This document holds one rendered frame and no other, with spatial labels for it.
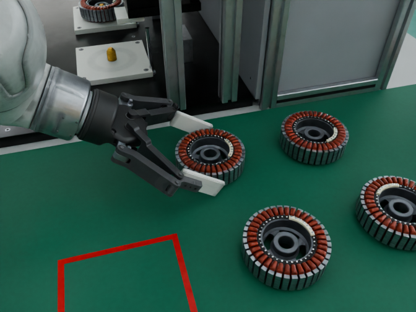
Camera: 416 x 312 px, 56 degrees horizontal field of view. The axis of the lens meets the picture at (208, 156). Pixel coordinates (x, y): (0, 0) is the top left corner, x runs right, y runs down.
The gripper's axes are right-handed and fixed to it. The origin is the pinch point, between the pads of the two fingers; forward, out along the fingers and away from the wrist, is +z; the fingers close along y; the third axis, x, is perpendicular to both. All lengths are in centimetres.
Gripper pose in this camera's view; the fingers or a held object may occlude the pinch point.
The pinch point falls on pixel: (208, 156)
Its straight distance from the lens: 63.1
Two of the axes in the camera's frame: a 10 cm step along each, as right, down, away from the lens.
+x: 5.0, -6.7, -5.5
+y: 1.2, 6.8, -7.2
